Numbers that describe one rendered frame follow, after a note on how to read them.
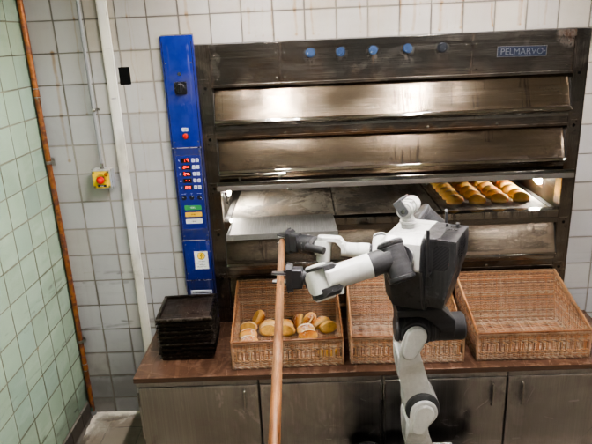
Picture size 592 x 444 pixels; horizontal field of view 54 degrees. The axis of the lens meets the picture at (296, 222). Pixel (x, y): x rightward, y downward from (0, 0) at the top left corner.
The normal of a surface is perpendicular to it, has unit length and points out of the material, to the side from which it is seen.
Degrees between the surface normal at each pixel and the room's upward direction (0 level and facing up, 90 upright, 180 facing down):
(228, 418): 90
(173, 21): 90
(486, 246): 70
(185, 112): 90
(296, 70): 90
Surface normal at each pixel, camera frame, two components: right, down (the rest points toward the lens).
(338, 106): -0.02, -0.04
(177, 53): 0.00, 0.31
